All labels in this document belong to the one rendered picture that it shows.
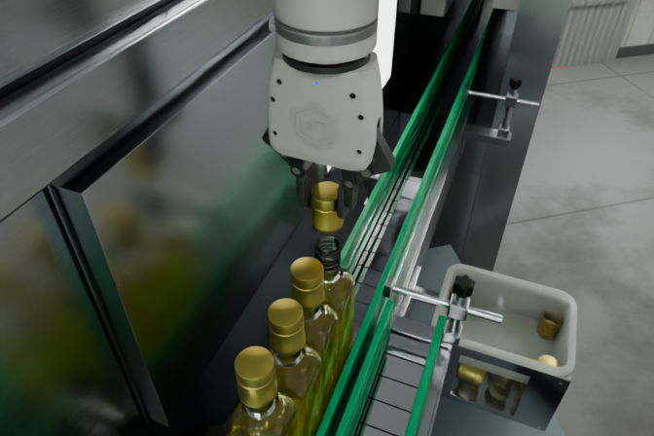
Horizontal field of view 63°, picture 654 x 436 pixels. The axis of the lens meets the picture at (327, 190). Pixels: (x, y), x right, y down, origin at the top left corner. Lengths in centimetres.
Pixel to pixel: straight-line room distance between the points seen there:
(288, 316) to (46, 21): 31
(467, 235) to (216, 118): 138
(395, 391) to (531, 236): 195
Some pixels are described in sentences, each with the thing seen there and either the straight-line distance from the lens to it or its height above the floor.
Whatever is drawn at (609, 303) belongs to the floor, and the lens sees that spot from 251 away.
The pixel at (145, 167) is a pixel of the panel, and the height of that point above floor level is 147.
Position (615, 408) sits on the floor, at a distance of 221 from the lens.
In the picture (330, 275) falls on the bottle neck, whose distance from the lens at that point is 61.
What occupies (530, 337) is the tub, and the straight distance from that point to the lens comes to 104.
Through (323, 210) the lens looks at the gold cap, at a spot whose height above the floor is 138.
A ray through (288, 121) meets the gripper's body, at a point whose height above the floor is 148.
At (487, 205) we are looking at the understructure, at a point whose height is 65.
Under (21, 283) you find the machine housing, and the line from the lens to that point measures 46.
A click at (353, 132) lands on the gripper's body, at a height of 148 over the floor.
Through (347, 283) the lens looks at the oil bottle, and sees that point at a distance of 64.
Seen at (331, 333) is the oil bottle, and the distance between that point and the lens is 61.
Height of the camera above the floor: 173
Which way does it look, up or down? 39 degrees down
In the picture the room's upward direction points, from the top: straight up
